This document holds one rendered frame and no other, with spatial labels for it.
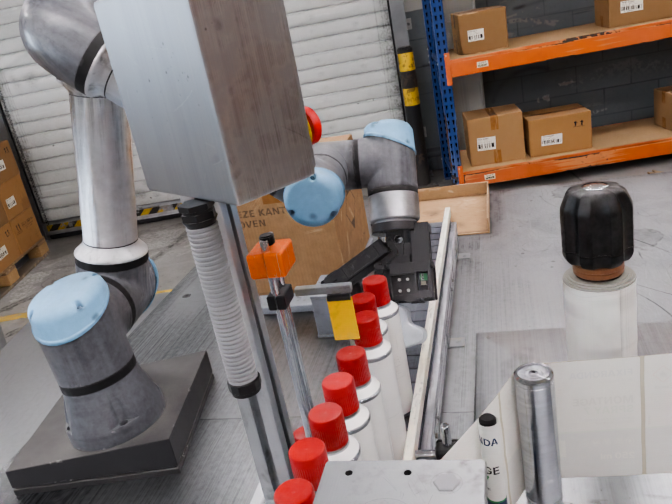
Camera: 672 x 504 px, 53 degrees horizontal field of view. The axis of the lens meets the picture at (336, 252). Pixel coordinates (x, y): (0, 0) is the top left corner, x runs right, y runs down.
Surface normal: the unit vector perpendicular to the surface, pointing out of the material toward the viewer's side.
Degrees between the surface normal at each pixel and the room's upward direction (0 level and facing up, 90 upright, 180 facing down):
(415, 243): 60
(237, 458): 0
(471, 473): 0
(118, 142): 100
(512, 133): 90
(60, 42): 74
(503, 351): 0
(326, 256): 90
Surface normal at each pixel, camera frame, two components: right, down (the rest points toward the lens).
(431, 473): -0.18, -0.92
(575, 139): -0.04, 0.38
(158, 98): -0.72, 0.37
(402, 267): -0.26, -0.11
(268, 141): 0.67, 0.15
